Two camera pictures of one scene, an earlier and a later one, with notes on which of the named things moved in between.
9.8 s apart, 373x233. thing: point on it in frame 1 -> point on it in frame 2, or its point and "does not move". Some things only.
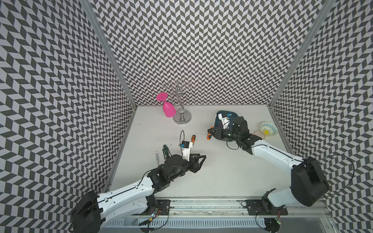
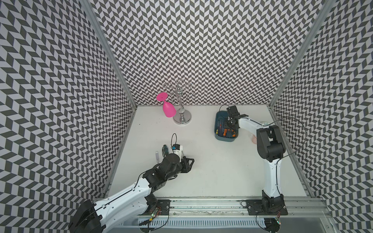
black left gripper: [194, 163] -> [186, 166]
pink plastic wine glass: [169, 109] does not move
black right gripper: [218, 134] -> [234, 127]
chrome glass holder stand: [182, 117] does not move
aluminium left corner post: [92, 12] does not move
